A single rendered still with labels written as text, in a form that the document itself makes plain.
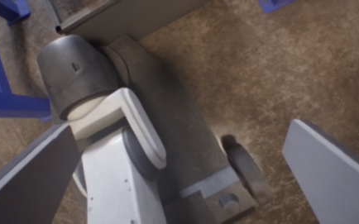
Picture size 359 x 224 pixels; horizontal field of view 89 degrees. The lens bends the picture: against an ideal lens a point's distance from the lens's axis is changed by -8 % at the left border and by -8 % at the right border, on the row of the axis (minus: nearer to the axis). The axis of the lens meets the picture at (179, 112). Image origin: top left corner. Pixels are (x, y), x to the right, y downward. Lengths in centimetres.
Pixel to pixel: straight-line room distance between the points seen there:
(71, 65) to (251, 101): 59
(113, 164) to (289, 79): 67
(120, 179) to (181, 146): 24
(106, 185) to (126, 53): 38
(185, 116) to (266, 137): 34
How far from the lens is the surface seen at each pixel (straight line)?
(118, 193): 38
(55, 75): 48
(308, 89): 86
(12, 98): 79
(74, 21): 60
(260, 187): 59
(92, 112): 44
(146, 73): 59
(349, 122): 94
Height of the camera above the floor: 73
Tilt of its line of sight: 85 degrees down
